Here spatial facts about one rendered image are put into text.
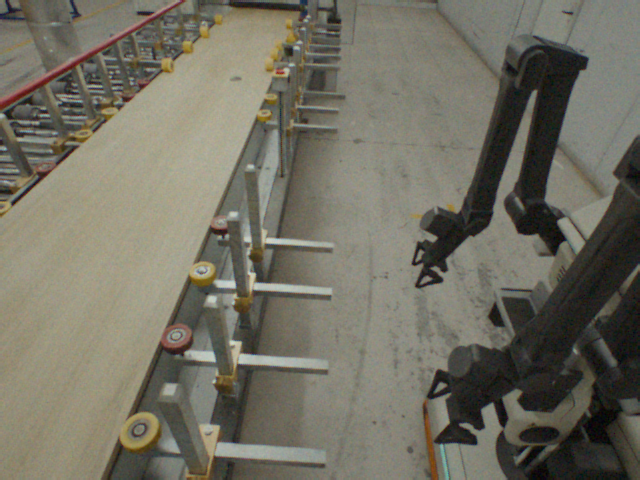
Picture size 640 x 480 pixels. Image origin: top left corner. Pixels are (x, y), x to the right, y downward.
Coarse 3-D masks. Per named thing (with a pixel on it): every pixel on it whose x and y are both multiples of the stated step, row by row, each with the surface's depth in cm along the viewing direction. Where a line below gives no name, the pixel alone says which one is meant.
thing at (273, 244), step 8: (224, 240) 147; (248, 240) 147; (272, 240) 148; (280, 240) 148; (288, 240) 149; (296, 240) 149; (272, 248) 148; (280, 248) 148; (288, 248) 148; (296, 248) 148; (304, 248) 148; (312, 248) 147; (320, 248) 147; (328, 248) 147
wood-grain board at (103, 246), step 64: (192, 64) 279; (256, 64) 285; (128, 128) 198; (192, 128) 202; (64, 192) 154; (128, 192) 156; (192, 192) 158; (0, 256) 126; (64, 256) 127; (128, 256) 128; (192, 256) 130; (0, 320) 107; (64, 320) 108; (128, 320) 109; (0, 384) 94; (64, 384) 94; (128, 384) 95; (0, 448) 83; (64, 448) 83
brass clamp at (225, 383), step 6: (240, 342) 114; (234, 348) 112; (240, 348) 113; (234, 354) 111; (234, 360) 110; (234, 366) 108; (216, 372) 107; (234, 372) 107; (216, 378) 106; (222, 378) 105; (228, 378) 106; (234, 378) 107; (216, 384) 105; (222, 384) 105; (228, 384) 105; (234, 384) 106; (222, 390) 106; (228, 390) 106
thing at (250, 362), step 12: (180, 360) 110; (192, 360) 110; (204, 360) 110; (240, 360) 111; (252, 360) 111; (264, 360) 111; (276, 360) 111; (288, 360) 111; (300, 360) 112; (312, 360) 112; (324, 360) 112; (300, 372) 112; (312, 372) 111; (324, 372) 111
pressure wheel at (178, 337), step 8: (168, 328) 107; (176, 328) 107; (184, 328) 107; (168, 336) 105; (176, 336) 105; (184, 336) 105; (192, 336) 106; (168, 344) 103; (176, 344) 103; (184, 344) 104; (192, 344) 107; (168, 352) 104; (176, 352) 104; (184, 352) 105
